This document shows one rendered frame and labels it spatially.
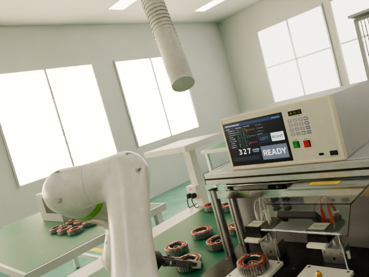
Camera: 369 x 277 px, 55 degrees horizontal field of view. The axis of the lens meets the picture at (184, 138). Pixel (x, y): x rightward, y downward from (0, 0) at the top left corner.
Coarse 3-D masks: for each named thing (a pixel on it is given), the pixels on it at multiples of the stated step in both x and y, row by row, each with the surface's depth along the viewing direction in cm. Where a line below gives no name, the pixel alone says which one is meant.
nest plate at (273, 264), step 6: (270, 264) 125; (276, 264) 124; (282, 264) 124; (234, 270) 127; (270, 270) 121; (276, 270) 121; (228, 276) 124; (234, 276) 123; (240, 276) 122; (246, 276) 121; (252, 276) 120; (258, 276) 119; (264, 276) 118; (270, 276) 118
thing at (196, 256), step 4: (184, 256) 152; (188, 256) 151; (192, 256) 150; (196, 256) 148; (200, 256) 148; (184, 260) 151; (196, 260) 144; (200, 260) 146; (180, 268) 144; (184, 268) 143; (192, 268) 143; (196, 268) 143; (184, 272) 143; (188, 272) 143
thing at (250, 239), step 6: (252, 222) 131; (258, 222) 129; (246, 228) 129; (252, 228) 127; (258, 228) 125; (246, 234) 129; (252, 234) 127; (258, 234) 125; (264, 234) 126; (270, 234) 134; (276, 234) 132; (246, 240) 127; (252, 240) 125; (258, 240) 124; (276, 240) 132
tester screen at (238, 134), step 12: (252, 120) 126; (264, 120) 122; (276, 120) 119; (228, 132) 134; (240, 132) 130; (252, 132) 127; (264, 132) 123; (240, 144) 132; (252, 144) 128; (264, 144) 124; (240, 156) 133
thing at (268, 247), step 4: (264, 240) 136; (268, 240) 135; (272, 240) 134; (280, 240) 132; (264, 244) 134; (268, 244) 133; (272, 244) 132; (276, 244) 130; (280, 244) 131; (284, 244) 133; (264, 248) 135; (268, 248) 133; (272, 248) 132; (280, 248) 131; (284, 248) 133; (264, 252) 135; (268, 252) 134; (272, 252) 132; (280, 252) 131; (284, 252) 133; (276, 256) 132; (280, 256) 130
